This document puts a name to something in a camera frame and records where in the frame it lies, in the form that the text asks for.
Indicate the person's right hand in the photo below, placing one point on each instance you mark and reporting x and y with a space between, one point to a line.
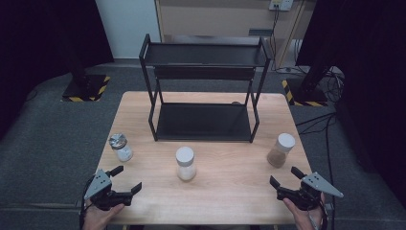
303 218

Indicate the black metal two-tier rack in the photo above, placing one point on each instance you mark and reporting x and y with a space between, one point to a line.
204 121

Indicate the dark curtain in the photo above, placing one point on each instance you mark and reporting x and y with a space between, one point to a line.
38 48
367 64

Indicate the black stand with striped base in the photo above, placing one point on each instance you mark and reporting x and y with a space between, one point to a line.
308 94
83 89

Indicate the green label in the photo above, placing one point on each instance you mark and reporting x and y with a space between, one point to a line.
260 32

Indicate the white wall socket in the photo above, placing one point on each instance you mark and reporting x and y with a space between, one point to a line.
282 4

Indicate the white-lid jar of white powder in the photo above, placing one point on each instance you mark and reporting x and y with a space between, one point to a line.
185 164

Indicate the light wooden cabinet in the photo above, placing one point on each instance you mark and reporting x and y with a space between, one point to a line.
217 19

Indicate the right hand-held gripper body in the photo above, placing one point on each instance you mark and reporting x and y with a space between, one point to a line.
316 187

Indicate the silver-lid glass jar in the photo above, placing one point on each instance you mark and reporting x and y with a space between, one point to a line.
121 150

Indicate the white-lid jar of brown powder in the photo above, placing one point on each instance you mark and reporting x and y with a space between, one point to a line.
280 151

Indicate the person's left hand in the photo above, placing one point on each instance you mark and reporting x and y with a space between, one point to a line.
99 218

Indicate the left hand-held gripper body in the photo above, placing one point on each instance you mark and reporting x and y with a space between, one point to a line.
101 184

